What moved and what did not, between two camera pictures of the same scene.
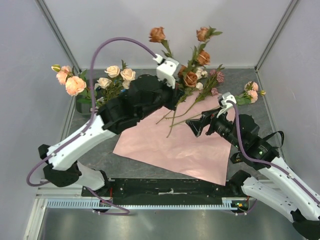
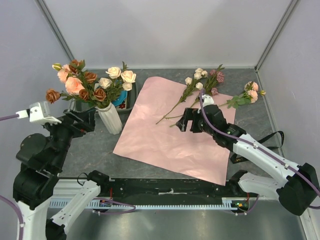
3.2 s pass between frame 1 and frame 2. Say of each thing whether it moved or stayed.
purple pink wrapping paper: stayed
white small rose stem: stayed
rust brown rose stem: moved
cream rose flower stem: stayed
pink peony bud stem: stayed
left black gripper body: moved
